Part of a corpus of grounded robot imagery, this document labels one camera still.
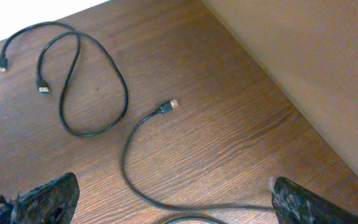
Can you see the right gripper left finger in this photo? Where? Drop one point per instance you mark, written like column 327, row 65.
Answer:
column 53, row 202

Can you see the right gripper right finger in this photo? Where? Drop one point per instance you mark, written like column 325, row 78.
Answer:
column 294, row 204

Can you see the right brown side panel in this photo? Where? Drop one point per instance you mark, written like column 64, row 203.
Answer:
column 310, row 49

